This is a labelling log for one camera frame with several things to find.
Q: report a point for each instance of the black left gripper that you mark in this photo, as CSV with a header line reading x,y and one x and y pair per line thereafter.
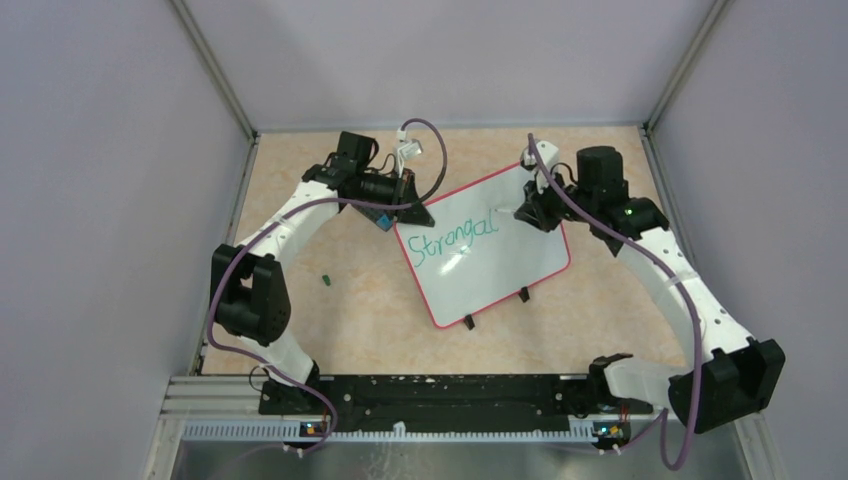
x,y
407,195

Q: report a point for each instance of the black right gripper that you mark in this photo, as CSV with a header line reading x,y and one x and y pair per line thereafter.
x,y
533,209

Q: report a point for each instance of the pink framed whiteboard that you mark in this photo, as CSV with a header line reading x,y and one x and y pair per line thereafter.
x,y
474,258

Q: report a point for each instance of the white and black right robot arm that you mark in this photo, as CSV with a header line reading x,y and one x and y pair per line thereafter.
x,y
729,373

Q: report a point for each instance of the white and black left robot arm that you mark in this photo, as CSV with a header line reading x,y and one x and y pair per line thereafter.
x,y
249,296

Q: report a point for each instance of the light blue toy brick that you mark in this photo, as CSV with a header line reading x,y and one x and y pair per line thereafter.
x,y
384,222

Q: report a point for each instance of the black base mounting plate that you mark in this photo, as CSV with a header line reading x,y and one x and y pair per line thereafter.
x,y
446,403

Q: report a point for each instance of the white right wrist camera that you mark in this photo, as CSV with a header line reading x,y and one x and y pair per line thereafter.
x,y
540,161

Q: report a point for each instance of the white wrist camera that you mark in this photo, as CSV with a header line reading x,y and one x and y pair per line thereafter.
x,y
405,149
540,161

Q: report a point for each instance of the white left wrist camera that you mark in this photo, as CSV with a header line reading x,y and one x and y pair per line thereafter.
x,y
405,149

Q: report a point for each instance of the white slotted cable duct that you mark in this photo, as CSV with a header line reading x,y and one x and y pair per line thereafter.
x,y
286,431

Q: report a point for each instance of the aluminium frame rail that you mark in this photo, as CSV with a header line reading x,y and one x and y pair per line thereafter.
x,y
211,396

